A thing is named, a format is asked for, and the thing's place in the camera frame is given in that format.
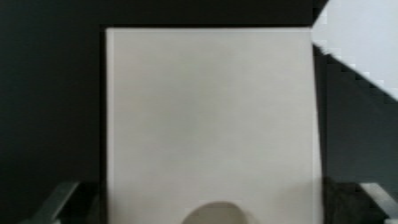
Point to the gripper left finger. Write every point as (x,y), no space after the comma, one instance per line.
(71,206)

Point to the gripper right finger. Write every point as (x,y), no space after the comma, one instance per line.
(357,203)

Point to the long white cabinet side piece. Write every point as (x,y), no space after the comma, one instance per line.
(211,126)

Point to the white marker sheet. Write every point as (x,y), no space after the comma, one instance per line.
(355,35)

